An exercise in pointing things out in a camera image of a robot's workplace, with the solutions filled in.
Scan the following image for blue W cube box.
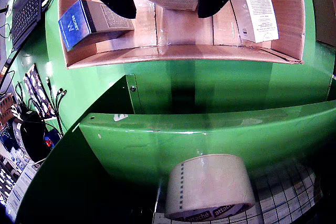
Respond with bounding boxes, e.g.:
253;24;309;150
58;0;135;52

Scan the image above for long white text box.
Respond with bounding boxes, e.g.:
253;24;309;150
230;0;279;44

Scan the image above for large cardboard tray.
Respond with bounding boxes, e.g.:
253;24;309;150
57;0;307;70

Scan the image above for black laptop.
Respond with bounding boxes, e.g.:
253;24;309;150
0;0;44;51

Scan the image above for black board with white dots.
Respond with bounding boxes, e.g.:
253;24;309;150
23;63;57;120

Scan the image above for green metal cabinet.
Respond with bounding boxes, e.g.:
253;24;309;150
14;60;336;224

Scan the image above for black bag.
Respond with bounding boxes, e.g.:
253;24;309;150
20;111;52;163

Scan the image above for clear packing tape roll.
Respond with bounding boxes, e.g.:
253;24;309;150
164;154;257;221

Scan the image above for printed paper sheets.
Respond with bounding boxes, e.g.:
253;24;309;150
5;163;40;214

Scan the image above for grid printed paper sheet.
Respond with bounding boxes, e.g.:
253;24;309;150
153;163;323;224

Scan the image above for black multi head cable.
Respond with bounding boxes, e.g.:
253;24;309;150
46;77;68;135

